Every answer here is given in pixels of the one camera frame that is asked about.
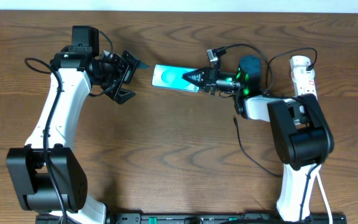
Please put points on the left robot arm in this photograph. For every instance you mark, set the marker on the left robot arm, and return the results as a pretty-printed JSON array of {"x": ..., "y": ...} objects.
[{"x": 45, "y": 173}]

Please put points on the smartphone with teal screen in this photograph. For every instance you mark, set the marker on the smartphone with teal screen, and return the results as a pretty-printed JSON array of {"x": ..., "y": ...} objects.
[{"x": 170, "y": 77}]

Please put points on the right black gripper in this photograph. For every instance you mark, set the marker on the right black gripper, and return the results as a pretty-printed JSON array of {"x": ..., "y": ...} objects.
[{"x": 209, "y": 79}]

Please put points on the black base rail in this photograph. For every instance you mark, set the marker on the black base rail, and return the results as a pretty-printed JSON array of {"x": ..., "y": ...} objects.
[{"x": 249, "y": 217}]

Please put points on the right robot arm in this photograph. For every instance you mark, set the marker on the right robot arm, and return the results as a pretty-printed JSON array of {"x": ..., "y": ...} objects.
[{"x": 300, "y": 132}]

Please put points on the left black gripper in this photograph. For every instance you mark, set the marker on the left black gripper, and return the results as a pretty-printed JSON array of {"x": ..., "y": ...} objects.
[{"x": 120, "y": 76}]

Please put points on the white charger plug adapter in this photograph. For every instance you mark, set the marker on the white charger plug adapter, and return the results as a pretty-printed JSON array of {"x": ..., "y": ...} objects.
[{"x": 299, "y": 65}]

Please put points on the white power strip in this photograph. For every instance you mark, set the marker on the white power strip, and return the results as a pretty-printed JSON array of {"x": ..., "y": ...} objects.
[{"x": 303, "y": 81}]

